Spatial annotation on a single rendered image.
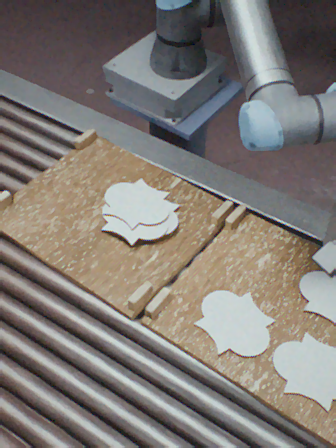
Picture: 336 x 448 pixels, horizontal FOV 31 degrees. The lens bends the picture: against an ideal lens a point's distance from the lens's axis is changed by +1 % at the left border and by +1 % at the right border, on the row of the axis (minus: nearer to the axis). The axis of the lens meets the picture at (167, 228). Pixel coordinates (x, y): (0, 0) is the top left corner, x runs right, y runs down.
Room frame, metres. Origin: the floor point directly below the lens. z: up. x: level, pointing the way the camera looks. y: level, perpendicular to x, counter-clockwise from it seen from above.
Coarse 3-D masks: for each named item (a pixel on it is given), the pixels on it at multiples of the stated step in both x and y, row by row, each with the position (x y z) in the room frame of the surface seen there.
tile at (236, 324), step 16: (208, 304) 0.65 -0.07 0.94; (224, 304) 0.65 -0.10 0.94; (240, 304) 0.65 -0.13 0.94; (208, 320) 0.61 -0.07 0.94; (224, 320) 0.61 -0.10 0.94; (240, 320) 0.61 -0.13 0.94; (256, 320) 0.61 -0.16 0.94; (272, 320) 0.61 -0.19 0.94; (224, 336) 0.58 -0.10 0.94; (240, 336) 0.58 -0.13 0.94; (256, 336) 0.58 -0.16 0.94; (224, 352) 0.55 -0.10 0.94; (240, 352) 0.55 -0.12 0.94; (256, 352) 0.55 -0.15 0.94
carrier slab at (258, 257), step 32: (256, 224) 0.85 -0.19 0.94; (224, 256) 0.77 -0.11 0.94; (256, 256) 0.77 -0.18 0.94; (288, 256) 0.77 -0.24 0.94; (192, 288) 0.69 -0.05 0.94; (224, 288) 0.69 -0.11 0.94; (256, 288) 0.69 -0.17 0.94; (288, 288) 0.69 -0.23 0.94; (160, 320) 0.62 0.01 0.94; (192, 320) 0.62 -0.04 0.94; (288, 320) 0.62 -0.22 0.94; (320, 320) 0.62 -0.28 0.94; (192, 352) 0.55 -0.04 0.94; (256, 384) 0.49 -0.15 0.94; (288, 416) 0.44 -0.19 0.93; (320, 416) 0.43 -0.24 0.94
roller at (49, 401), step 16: (0, 368) 0.54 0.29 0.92; (16, 368) 0.54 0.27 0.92; (16, 384) 0.51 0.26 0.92; (32, 384) 0.50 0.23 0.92; (32, 400) 0.48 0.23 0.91; (48, 400) 0.48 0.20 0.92; (64, 400) 0.48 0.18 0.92; (48, 416) 0.46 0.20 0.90; (64, 416) 0.45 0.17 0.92; (80, 416) 0.45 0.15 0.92; (80, 432) 0.42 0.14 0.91; (96, 432) 0.42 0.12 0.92; (112, 432) 0.42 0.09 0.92
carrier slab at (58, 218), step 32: (64, 160) 1.06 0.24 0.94; (96, 160) 1.06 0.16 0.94; (128, 160) 1.06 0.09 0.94; (32, 192) 0.95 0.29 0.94; (64, 192) 0.95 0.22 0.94; (96, 192) 0.95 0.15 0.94; (192, 192) 0.95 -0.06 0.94; (0, 224) 0.86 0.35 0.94; (32, 224) 0.86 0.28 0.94; (64, 224) 0.86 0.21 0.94; (96, 224) 0.86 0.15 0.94; (192, 224) 0.85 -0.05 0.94; (64, 256) 0.77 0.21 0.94; (96, 256) 0.77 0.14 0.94; (128, 256) 0.77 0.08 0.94; (160, 256) 0.77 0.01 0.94; (192, 256) 0.78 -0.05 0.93; (96, 288) 0.69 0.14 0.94; (128, 288) 0.69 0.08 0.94; (160, 288) 0.70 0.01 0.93
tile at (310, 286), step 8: (312, 272) 0.72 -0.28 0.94; (320, 272) 0.72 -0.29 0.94; (304, 280) 0.70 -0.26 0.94; (312, 280) 0.70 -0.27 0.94; (320, 280) 0.70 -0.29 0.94; (328, 280) 0.70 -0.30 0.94; (304, 288) 0.68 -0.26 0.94; (312, 288) 0.68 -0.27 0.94; (320, 288) 0.68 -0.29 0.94; (328, 288) 0.68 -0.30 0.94; (304, 296) 0.66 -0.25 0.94; (312, 296) 0.66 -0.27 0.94; (320, 296) 0.66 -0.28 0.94; (328, 296) 0.66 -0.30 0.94; (312, 304) 0.65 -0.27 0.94; (320, 304) 0.65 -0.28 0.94; (328, 304) 0.65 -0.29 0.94; (304, 312) 0.63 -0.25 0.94; (312, 312) 0.63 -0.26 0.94; (320, 312) 0.63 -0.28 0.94; (328, 312) 0.63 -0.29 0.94; (328, 320) 0.62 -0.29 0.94
